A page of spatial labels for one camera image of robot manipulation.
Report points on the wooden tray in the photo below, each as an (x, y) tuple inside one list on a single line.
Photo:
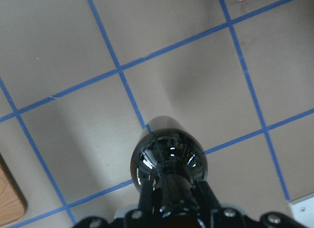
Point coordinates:
[(13, 204)]

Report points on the black wine bottle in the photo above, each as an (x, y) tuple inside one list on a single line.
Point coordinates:
[(174, 161)]

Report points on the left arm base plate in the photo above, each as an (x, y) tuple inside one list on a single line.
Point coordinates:
[(303, 211)]

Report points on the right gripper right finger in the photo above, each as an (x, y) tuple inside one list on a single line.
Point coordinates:
[(205, 197)]

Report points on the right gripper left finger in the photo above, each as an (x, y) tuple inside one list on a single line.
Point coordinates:
[(147, 201)]

